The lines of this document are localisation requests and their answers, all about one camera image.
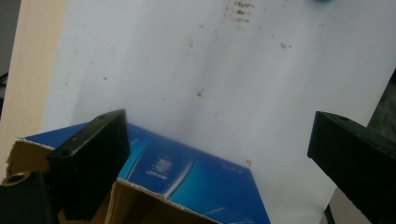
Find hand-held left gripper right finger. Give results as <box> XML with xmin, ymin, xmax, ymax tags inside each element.
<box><xmin>306</xmin><ymin>110</ymin><xmax>396</xmax><ymax>224</ymax></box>

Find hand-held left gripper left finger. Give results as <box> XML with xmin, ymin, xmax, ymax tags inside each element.
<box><xmin>46</xmin><ymin>108</ymin><xmax>132</xmax><ymax>222</ymax></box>

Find blue cardboard box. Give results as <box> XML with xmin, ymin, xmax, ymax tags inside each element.
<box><xmin>6</xmin><ymin>121</ymin><xmax>272</xmax><ymax>224</ymax></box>

